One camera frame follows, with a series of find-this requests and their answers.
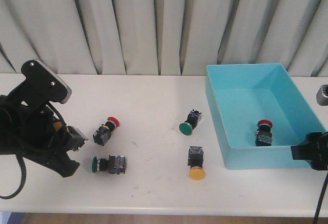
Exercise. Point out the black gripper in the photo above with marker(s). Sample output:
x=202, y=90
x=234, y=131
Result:
x=313, y=150
x=29, y=130

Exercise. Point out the yellow push button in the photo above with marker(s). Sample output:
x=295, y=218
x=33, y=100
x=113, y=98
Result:
x=71, y=138
x=195, y=162

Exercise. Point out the red push button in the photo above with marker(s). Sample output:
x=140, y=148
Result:
x=103, y=134
x=263, y=133

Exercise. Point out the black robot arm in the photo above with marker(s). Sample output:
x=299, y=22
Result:
x=28, y=128

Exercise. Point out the light blue plastic box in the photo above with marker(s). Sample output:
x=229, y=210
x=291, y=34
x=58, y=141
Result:
x=241, y=95

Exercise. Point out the green push button left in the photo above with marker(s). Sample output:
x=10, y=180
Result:
x=113, y=165

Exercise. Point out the green push button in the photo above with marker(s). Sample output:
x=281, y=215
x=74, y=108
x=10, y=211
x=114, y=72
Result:
x=113, y=165
x=191, y=123

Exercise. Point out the yellow push button front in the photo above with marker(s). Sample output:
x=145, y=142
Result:
x=195, y=162

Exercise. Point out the green push button right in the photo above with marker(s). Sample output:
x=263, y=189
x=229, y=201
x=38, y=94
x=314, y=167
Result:
x=191, y=123

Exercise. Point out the grey pleated curtain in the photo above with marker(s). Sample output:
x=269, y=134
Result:
x=163, y=37

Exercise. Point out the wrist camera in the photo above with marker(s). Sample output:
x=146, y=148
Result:
x=322, y=95
x=45, y=82

